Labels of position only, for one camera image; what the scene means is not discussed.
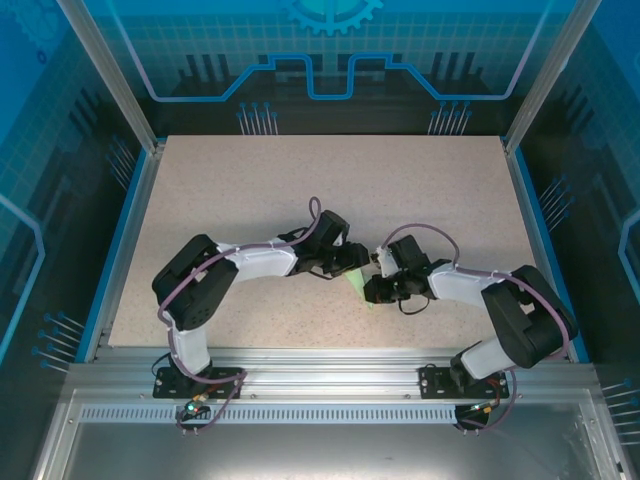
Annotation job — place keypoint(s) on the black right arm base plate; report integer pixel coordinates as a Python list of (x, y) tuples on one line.
[(430, 385)]

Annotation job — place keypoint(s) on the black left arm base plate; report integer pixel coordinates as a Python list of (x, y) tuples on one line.
[(165, 385)]

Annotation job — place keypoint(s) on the aluminium mounting rail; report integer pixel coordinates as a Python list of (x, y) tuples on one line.
[(330, 370)]

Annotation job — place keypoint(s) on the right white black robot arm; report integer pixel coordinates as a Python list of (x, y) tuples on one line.
[(460, 285)]

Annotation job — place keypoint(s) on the light green sponge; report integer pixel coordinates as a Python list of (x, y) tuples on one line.
[(357, 281)]

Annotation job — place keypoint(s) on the aluminium side rail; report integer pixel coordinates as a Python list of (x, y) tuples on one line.
[(532, 225), (136, 225)]

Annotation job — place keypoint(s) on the aluminium frame post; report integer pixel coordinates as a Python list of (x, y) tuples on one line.
[(115, 75), (550, 75)]

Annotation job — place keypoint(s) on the sheet metal panel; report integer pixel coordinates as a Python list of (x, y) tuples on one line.
[(320, 450)]

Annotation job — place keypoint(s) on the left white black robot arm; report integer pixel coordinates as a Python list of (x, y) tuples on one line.
[(260, 262)]

